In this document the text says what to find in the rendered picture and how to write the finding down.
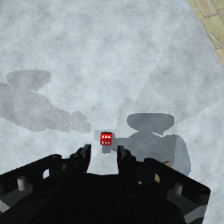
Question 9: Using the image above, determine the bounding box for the red die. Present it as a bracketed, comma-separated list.
[100, 132, 112, 145]

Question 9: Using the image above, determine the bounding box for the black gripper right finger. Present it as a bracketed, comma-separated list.
[114, 145, 211, 224]

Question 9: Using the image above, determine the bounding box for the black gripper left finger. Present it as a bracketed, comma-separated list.
[0, 144, 91, 215]

